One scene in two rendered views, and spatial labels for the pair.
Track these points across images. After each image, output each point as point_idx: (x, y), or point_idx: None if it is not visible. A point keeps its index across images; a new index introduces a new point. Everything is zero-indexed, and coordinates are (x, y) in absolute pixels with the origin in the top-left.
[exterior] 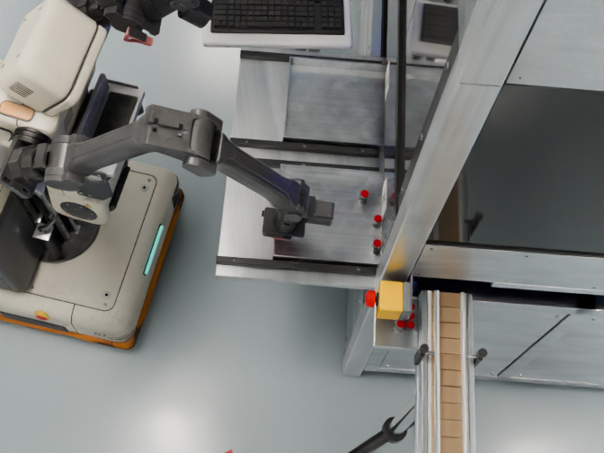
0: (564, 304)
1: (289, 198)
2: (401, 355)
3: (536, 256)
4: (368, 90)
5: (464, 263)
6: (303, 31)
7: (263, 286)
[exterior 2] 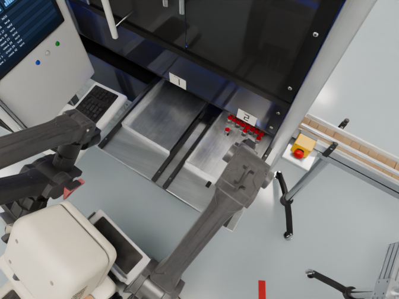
0: None
1: (255, 151)
2: None
3: None
4: (164, 99)
5: None
6: (103, 112)
7: (186, 222)
